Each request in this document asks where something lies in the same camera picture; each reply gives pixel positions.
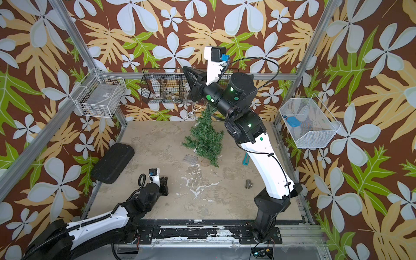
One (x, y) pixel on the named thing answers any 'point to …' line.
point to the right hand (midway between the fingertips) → (183, 68)
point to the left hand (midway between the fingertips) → (167, 176)
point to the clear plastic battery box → (190, 158)
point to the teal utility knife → (246, 159)
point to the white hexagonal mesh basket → (311, 126)
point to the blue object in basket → (293, 121)
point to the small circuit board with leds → (260, 252)
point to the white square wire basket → (99, 95)
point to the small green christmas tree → (206, 137)
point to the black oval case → (112, 163)
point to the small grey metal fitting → (248, 183)
